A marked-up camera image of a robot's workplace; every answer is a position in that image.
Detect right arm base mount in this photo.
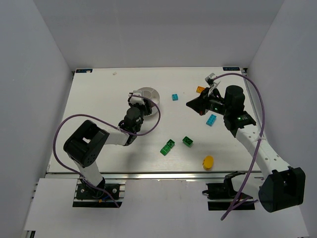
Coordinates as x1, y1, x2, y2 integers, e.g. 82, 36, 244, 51
202, 171, 255, 211

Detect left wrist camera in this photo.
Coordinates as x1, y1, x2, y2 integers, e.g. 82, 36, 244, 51
128, 90, 145, 106

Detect large cyan lego brick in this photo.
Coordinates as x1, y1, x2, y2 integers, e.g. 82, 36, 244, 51
206, 114, 217, 126

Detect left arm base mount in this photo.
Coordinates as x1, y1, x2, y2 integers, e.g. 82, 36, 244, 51
72, 180, 125, 208

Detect blue corner sticker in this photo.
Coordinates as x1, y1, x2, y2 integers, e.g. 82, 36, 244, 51
75, 69, 93, 73
222, 67, 240, 71

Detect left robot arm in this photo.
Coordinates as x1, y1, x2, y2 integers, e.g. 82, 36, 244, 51
63, 96, 152, 193

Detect right blue corner sticker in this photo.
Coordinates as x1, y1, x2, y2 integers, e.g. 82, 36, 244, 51
222, 67, 240, 71

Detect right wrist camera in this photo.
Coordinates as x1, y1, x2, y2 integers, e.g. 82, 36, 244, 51
205, 73, 220, 96

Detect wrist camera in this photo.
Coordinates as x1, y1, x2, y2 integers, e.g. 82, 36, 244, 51
128, 90, 145, 106
205, 73, 220, 96

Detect white round divided container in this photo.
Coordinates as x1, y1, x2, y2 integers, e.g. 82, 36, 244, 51
137, 87, 160, 117

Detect dark green lego brick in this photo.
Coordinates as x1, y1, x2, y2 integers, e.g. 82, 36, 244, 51
182, 136, 193, 147

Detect green lego bricks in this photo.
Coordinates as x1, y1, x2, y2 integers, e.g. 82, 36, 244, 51
160, 139, 175, 156

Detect left blue corner sticker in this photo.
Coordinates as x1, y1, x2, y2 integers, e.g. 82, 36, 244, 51
75, 69, 93, 73

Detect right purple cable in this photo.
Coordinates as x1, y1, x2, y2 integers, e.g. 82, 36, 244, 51
220, 73, 266, 221

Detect small cyan lego brick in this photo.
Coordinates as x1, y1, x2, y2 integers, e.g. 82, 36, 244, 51
171, 94, 179, 101

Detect orange lego brick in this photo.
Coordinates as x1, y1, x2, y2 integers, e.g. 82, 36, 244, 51
196, 86, 205, 93

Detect yellow round lego piece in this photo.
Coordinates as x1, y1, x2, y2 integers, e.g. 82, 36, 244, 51
202, 156, 214, 171

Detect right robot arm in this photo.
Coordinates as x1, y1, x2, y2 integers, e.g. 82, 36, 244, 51
186, 85, 306, 213

